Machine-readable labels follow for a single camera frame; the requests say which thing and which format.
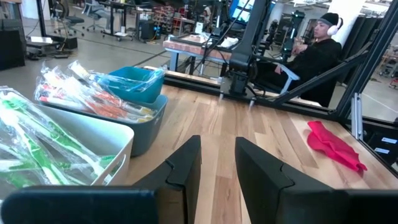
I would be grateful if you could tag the black wheeled cart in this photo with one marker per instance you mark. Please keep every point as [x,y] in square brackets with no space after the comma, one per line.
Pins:
[121,18]

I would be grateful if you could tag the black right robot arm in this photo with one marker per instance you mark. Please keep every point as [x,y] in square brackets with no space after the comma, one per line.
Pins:
[245,46]

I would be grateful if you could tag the black computer tower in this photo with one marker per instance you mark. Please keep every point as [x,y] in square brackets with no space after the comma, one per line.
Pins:
[12,46]

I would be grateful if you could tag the red cloth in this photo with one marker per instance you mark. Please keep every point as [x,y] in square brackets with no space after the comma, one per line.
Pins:
[332,146]

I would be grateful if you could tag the grey office chair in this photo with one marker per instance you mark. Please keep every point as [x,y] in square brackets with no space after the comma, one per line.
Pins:
[289,74]

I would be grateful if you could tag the white headphones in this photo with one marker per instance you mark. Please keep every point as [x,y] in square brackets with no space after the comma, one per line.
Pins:
[333,29]

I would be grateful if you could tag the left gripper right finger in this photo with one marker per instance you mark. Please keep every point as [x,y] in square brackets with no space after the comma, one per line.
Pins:
[267,196]

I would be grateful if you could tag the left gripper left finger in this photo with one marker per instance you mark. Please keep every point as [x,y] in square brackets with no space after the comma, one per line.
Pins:
[174,193]

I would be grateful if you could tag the blue toothbrush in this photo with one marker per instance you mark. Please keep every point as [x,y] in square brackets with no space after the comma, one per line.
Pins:
[130,82]
[149,76]

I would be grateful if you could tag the pile of packaged toothbrushes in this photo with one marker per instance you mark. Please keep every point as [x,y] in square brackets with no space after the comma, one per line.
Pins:
[192,84]

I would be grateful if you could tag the person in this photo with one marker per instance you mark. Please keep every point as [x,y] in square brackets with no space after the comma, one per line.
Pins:
[317,59]

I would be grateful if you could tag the teal plastic bin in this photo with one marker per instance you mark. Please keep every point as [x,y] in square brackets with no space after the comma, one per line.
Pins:
[136,93]

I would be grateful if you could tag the dark grey plastic bin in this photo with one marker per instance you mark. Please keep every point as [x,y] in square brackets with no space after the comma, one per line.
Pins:
[149,133]

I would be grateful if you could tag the light grey plastic bin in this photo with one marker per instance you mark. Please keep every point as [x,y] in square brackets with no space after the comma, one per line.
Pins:
[105,137]

